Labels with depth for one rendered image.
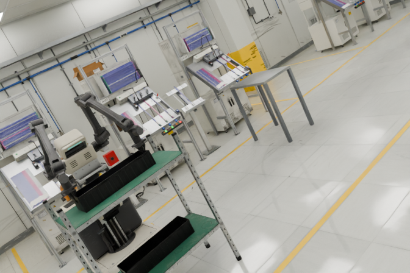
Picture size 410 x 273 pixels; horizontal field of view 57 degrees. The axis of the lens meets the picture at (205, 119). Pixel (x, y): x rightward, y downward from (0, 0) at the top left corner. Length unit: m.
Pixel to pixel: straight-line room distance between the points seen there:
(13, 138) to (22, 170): 0.39
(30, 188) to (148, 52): 3.65
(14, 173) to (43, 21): 2.87
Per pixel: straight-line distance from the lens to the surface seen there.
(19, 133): 4.93
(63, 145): 3.04
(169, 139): 5.38
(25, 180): 4.75
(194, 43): 5.98
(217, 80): 5.67
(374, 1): 9.63
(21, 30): 6.70
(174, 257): 2.76
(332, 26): 8.34
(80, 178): 3.08
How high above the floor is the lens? 1.67
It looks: 13 degrees down
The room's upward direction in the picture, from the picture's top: 26 degrees counter-clockwise
